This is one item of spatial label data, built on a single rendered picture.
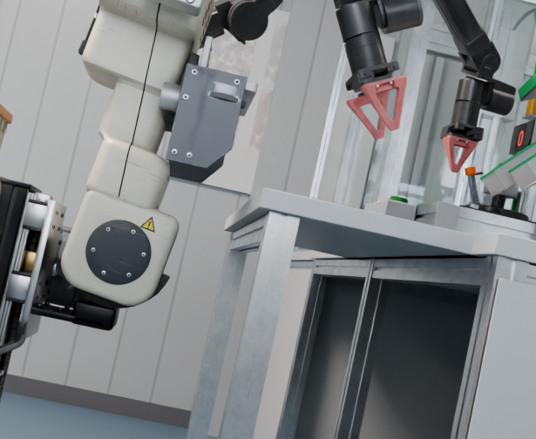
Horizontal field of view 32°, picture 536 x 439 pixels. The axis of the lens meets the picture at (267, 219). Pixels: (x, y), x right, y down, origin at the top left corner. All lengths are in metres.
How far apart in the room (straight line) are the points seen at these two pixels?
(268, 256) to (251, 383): 0.18
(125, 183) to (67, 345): 2.97
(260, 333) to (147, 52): 0.52
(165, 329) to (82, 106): 1.12
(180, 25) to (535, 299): 0.69
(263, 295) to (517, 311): 0.35
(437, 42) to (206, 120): 1.83
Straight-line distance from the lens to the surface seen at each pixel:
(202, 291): 4.41
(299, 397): 2.72
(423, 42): 3.23
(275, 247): 1.35
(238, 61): 4.50
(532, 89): 1.84
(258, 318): 1.34
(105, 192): 1.52
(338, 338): 2.77
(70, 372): 4.46
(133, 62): 1.58
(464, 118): 2.07
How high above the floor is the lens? 0.72
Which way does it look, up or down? 4 degrees up
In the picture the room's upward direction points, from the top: 12 degrees clockwise
